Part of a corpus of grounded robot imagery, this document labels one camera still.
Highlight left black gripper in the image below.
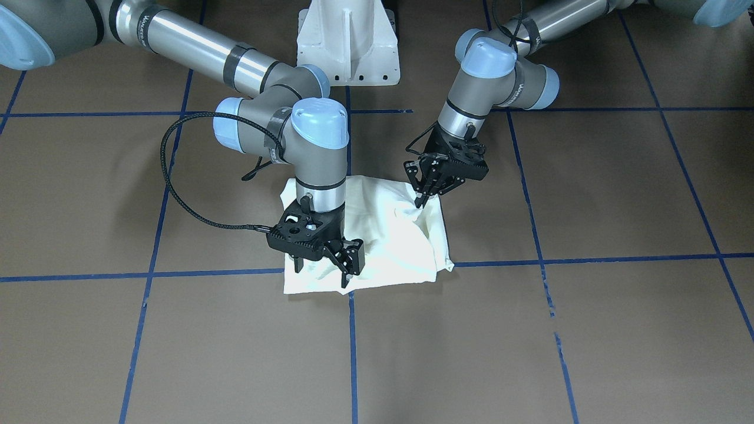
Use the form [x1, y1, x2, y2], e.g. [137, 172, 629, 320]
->
[404, 122, 488, 208]

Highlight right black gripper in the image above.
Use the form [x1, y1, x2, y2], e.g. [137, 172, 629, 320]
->
[266, 197, 365, 288]

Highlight cream long-sleeve cat T-shirt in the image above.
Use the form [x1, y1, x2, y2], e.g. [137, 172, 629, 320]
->
[283, 176, 454, 294]

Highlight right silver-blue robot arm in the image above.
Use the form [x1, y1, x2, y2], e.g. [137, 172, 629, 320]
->
[1, 1, 365, 288]

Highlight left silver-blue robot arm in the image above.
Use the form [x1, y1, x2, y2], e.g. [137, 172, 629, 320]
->
[404, 1, 634, 208]

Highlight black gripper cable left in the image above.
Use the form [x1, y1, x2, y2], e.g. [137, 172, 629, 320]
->
[405, 121, 439, 160]

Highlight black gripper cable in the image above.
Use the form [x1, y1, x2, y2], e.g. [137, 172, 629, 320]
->
[161, 112, 283, 233]
[405, 121, 439, 160]

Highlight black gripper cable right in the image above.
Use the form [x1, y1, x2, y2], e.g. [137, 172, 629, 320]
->
[161, 112, 283, 233]

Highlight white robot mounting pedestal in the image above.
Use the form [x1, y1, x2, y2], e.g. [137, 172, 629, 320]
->
[296, 1, 401, 87]

